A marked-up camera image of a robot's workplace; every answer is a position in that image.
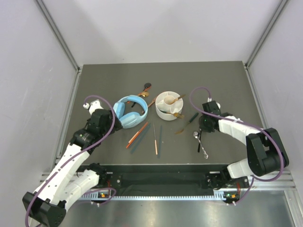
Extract copper utensil beside container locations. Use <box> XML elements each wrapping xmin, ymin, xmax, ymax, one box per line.
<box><xmin>142</xmin><ymin>97</ymin><xmax>157</xmax><ymax>113</ymax></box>

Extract grey slotted cable duct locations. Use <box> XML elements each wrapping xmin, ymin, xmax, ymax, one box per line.
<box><xmin>79</xmin><ymin>190</ymin><xmax>237</xmax><ymax>202</ymax></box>

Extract gold spoon green handle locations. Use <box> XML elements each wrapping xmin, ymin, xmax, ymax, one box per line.
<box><xmin>127</xmin><ymin>91</ymin><xmax>150</xmax><ymax>103</ymax></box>

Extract small black spoon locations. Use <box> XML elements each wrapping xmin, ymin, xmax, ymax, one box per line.
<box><xmin>138</xmin><ymin>83</ymin><xmax>152</xmax><ymax>97</ymax></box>

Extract black spoon long handle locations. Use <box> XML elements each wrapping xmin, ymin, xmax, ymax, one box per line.
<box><xmin>197</xmin><ymin>129</ymin><xmax>202</xmax><ymax>153</ymax></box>

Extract aluminium frame rail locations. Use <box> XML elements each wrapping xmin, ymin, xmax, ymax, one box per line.
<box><xmin>34</xmin><ymin>0</ymin><xmax>80</xmax><ymax>73</ymax></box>

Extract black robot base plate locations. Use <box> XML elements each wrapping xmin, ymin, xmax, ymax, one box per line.
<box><xmin>78</xmin><ymin>165</ymin><xmax>258</xmax><ymax>191</ymax></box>

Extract silver copper chopstick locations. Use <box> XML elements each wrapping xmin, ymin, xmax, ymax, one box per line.
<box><xmin>153</xmin><ymin>124</ymin><xmax>158</xmax><ymax>155</ymax></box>

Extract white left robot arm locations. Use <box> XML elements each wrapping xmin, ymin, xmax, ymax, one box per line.
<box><xmin>22</xmin><ymin>108</ymin><xmax>122</xmax><ymax>227</ymax></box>

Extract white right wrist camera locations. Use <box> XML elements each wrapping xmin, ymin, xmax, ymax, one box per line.
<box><xmin>207</xmin><ymin>97</ymin><xmax>223</xmax><ymax>110</ymax></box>

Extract dark teal chopstick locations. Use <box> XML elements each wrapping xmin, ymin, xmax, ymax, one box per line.
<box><xmin>157</xmin><ymin>125</ymin><xmax>163</xmax><ymax>158</ymax></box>
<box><xmin>131</xmin><ymin>123</ymin><xmax>151</xmax><ymax>154</ymax></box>

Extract white divided round container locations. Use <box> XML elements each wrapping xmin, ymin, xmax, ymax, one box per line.
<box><xmin>155</xmin><ymin>91</ymin><xmax>183</xmax><ymax>121</ymax></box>

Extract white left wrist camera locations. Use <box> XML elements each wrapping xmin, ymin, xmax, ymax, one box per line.
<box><xmin>83</xmin><ymin>99</ymin><xmax>103</xmax><ymax>115</ymax></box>

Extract silver ornate spoon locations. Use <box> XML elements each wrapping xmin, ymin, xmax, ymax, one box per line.
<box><xmin>193</xmin><ymin>131</ymin><xmax>209</xmax><ymax>159</ymax></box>

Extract gold utensil in container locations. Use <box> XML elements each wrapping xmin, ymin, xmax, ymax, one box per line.
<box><xmin>170</xmin><ymin>95</ymin><xmax>186</xmax><ymax>105</ymax></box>

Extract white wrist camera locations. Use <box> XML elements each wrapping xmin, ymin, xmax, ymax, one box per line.
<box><xmin>83</xmin><ymin>99</ymin><xmax>103</xmax><ymax>115</ymax></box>
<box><xmin>207</xmin><ymin>97</ymin><xmax>223</xmax><ymax>110</ymax></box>

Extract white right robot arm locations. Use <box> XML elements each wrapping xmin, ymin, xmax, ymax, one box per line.
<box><xmin>199</xmin><ymin>100</ymin><xmax>289</xmax><ymax>189</ymax></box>

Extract light blue headphones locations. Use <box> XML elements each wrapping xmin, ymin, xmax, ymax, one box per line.
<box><xmin>113</xmin><ymin>95</ymin><xmax>149</xmax><ymax>129</ymax></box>

